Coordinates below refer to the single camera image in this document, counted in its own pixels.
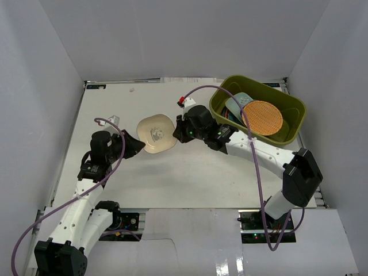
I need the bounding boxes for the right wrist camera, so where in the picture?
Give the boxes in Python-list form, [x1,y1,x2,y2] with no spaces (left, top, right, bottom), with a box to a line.
[177,97,197,110]

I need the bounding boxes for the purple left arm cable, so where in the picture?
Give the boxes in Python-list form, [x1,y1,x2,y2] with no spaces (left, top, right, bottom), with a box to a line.
[10,117,126,276]

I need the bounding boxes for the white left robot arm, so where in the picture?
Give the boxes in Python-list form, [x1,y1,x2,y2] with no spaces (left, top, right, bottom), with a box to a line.
[34,130,145,275]

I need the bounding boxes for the dark striped rim plate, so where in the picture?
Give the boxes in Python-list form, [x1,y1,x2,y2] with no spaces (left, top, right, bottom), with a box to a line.
[221,106,229,119]

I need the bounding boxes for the white papers at back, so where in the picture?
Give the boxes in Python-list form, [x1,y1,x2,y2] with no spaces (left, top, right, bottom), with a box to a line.
[160,77,224,85]

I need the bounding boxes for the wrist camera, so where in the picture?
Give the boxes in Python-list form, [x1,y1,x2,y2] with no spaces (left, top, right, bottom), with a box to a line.
[96,115,120,127]
[177,97,197,110]

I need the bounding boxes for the cream panda square dish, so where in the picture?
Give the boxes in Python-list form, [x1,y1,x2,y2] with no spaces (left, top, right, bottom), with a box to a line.
[137,114,177,154]

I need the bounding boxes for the olive green plastic bin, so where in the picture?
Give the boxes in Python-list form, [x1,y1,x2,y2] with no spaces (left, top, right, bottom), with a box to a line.
[209,75,306,147]

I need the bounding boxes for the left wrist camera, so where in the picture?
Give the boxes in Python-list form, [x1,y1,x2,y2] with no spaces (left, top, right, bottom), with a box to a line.
[96,115,120,127]

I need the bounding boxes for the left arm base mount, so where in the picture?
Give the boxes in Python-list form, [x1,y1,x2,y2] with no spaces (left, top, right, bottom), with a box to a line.
[99,212,145,242]

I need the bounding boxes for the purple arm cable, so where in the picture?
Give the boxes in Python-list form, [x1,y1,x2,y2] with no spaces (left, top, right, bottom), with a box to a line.
[183,85,306,252]
[10,117,126,276]

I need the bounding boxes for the mint green divided tray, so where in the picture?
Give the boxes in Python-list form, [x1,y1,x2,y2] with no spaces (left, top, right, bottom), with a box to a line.
[225,92,253,124]

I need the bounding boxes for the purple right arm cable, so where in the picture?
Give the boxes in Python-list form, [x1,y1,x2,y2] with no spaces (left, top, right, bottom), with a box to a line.
[183,85,306,252]

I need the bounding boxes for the teal scalloped plate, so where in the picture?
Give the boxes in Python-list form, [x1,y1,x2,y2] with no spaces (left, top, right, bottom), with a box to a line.
[225,110,244,125]

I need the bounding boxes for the orange woven round plate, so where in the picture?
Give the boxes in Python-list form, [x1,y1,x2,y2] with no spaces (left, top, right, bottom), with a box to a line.
[241,100,283,136]

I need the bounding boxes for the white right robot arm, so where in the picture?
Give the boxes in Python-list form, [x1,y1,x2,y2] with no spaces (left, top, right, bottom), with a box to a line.
[172,105,323,229]

